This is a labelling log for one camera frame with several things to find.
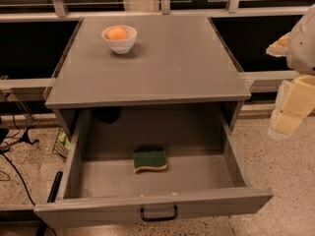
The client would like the black bar beside drawer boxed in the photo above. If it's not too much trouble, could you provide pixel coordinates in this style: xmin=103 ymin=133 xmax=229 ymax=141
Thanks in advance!
xmin=34 ymin=170 xmax=64 ymax=236

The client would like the black drawer handle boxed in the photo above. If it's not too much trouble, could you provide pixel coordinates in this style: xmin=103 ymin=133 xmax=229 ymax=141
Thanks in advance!
xmin=140 ymin=206 xmax=178 ymax=222

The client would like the black stand on floor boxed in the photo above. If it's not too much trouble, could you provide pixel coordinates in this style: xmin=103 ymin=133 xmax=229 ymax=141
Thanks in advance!
xmin=0 ymin=91 xmax=40 ymax=152

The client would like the wire basket with green item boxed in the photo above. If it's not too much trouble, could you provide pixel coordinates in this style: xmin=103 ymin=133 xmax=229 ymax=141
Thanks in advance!
xmin=52 ymin=129 xmax=71 ymax=161

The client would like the orange fruit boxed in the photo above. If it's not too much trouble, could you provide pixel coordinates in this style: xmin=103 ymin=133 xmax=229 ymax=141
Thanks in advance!
xmin=106 ymin=27 xmax=128 ymax=40

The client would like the open grey top drawer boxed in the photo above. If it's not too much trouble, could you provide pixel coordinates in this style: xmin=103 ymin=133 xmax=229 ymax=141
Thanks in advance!
xmin=34 ymin=104 xmax=273 ymax=228

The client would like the white ceramic bowl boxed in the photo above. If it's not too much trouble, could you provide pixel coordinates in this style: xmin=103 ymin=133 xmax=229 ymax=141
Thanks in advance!
xmin=101 ymin=26 xmax=137 ymax=54

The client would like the black floor cable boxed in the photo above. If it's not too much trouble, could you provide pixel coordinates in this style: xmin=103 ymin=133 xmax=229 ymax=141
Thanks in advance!
xmin=0 ymin=149 xmax=36 ymax=207

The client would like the green and yellow sponge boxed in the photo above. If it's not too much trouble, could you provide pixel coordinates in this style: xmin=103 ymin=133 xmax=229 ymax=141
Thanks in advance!
xmin=133 ymin=147 xmax=167 ymax=173

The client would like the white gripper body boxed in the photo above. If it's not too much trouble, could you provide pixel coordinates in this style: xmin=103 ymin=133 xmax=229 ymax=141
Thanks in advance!
xmin=286 ymin=4 xmax=315 ymax=75

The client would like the grey cabinet with counter top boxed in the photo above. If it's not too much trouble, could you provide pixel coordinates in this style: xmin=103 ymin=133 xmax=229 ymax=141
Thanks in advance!
xmin=43 ymin=14 xmax=252 ymax=142

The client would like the metal window railing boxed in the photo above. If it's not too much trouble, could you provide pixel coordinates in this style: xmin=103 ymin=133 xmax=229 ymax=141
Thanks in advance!
xmin=0 ymin=0 xmax=315 ymax=21

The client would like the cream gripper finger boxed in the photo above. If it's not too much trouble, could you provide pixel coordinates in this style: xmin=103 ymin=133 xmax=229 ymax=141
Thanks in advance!
xmin=268 ymin=75 xmax=315 ymax=141
xmin=266 ymin=32 xmax=290 ymax=57

